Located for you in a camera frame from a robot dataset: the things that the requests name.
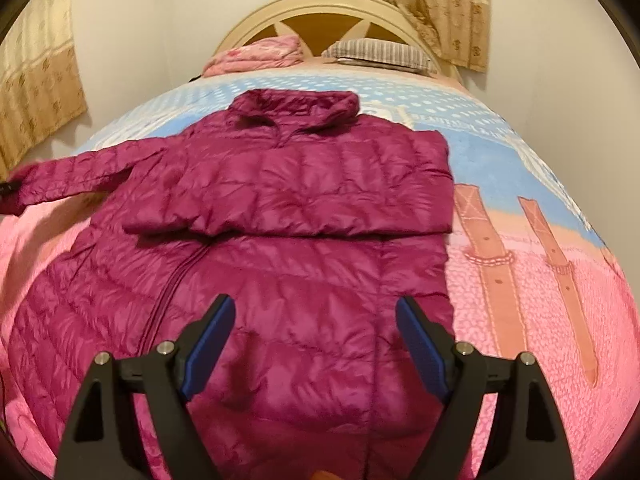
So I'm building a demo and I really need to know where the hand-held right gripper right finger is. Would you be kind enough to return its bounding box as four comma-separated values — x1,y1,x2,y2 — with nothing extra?
395,296,576,480

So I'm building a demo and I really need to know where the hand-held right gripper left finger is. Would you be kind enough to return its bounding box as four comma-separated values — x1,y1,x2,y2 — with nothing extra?
54,294,237,480

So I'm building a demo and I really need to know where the magenta puffer jacket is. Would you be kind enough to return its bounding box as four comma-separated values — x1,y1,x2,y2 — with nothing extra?
0,88,457,480

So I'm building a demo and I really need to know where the beige patterned side curtain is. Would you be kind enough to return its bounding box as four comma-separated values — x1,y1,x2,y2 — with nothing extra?
0,0,88,176

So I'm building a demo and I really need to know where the printed pink blue bed sheet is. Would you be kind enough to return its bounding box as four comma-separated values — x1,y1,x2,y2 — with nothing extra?
0,62,640,480

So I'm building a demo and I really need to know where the folded pink blanket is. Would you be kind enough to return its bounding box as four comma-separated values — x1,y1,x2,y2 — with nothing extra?
202,35,306,78

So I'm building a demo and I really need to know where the striped pillow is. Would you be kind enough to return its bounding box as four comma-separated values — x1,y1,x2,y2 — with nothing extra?
321,39,441,75

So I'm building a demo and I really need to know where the cream wooden headboard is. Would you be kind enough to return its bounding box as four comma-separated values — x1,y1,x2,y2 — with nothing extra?
212,0,461,78

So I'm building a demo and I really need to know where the beige patterned window curtain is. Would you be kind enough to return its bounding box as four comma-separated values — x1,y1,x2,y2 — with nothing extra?
282,0,491,73

